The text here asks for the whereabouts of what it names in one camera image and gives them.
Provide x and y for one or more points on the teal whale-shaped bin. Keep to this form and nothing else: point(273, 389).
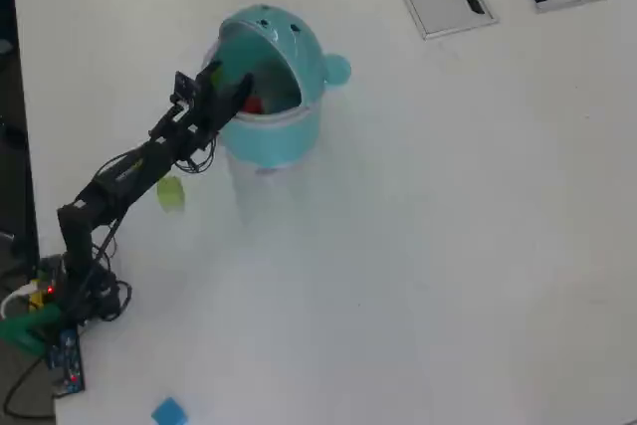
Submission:
point(269, 141)

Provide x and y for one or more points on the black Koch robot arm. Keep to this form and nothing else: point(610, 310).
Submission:
point(124, 171)

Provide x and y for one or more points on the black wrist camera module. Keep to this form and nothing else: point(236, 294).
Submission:
point(183, 89)

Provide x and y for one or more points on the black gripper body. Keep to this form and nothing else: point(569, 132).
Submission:
point(211, 109)

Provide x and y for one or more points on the green table clamp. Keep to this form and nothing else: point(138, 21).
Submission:
point(25, 328)

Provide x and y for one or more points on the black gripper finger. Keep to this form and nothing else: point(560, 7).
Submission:
point(241, 94)
point(211, 75)

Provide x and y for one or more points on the yellow connector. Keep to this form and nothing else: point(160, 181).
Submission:
point(36, 298)

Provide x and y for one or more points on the green block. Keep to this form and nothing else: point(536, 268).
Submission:
point(171, 197)

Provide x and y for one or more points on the blue block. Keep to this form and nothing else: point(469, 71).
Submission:
point(169, 414)

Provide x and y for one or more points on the blue circuit board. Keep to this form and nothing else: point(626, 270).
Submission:
point(67, 362)

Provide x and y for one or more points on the red block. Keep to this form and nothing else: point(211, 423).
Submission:
point(255, 105)

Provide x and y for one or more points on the small green driver board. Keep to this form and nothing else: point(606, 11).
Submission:
point(47, 271)

